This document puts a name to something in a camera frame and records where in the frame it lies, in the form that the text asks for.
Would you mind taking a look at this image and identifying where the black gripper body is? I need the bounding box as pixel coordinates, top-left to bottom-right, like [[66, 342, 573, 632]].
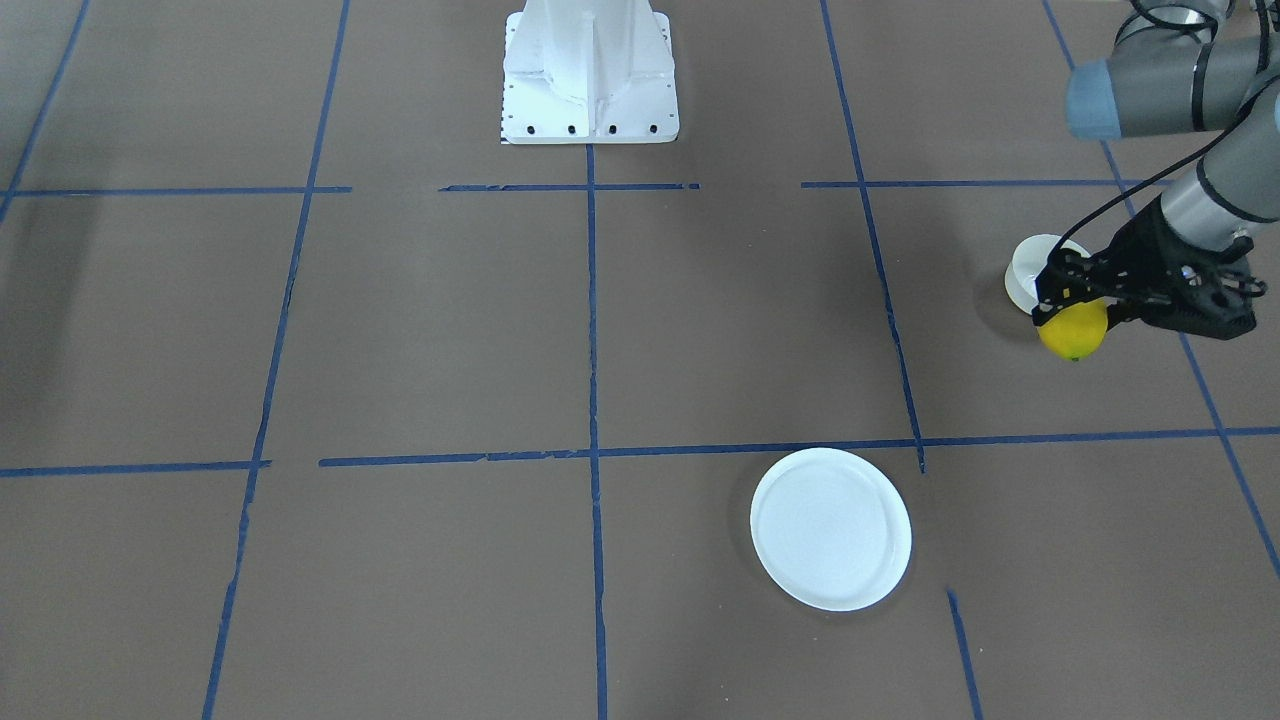
[[1103, 200, 1267, 341]]

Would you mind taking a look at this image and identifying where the yellow lemon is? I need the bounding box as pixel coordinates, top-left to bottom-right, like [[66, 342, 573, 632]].
[[1037, 299, 1110, 363]]

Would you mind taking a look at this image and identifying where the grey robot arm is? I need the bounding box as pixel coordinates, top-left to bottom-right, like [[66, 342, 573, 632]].
[[1030, 1, 1277, 347]]

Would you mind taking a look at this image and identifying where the white bowl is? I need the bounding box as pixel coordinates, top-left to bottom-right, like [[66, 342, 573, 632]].
[[1004, 234, 1061, 316]]

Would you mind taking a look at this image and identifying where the white round plate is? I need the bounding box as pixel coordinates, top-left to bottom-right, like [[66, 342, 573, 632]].
[[749, 448, 914, 612]]

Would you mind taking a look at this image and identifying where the black cable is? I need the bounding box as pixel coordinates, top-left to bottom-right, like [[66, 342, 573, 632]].
[[1048, 0, 1280, 272]]

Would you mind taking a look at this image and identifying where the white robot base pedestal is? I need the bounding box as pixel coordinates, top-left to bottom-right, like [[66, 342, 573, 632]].
[[500, 1, 681, 145]]

